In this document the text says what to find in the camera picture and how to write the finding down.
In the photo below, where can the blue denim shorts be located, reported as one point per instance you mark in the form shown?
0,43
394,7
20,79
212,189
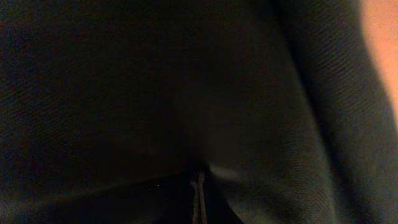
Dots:
193,112

